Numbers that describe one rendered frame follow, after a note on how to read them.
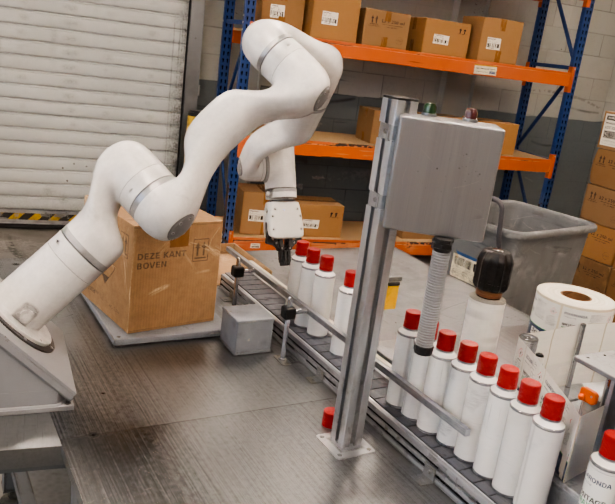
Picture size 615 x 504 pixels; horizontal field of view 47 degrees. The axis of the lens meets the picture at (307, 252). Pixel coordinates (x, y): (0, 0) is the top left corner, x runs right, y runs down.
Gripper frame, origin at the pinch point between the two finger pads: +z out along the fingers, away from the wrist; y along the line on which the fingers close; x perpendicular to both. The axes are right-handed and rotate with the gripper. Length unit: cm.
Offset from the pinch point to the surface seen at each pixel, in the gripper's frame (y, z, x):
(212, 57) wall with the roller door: 126, -163, 337
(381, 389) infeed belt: -1, 30, -42
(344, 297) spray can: -2.1, 10.1, -31.8
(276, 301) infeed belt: 0.2, 11.7, 6.5
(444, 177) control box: -12, -11, -79
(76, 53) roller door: 25, -157, 342
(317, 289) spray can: -2.2, 8.3, -20.1
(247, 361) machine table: -18.7, 24.3, -13.5
